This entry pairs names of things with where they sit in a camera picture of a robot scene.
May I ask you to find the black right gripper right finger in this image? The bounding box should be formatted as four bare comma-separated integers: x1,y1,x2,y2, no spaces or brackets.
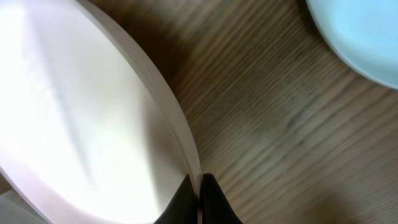
200,174,243,224

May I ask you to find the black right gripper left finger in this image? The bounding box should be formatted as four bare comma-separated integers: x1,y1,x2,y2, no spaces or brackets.
154,175,198,224

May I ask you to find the pink plate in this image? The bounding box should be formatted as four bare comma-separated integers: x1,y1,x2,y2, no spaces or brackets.
1,1,202,223

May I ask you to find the light blue plate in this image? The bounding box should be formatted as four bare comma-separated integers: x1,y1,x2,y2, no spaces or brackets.
306,0,397,90

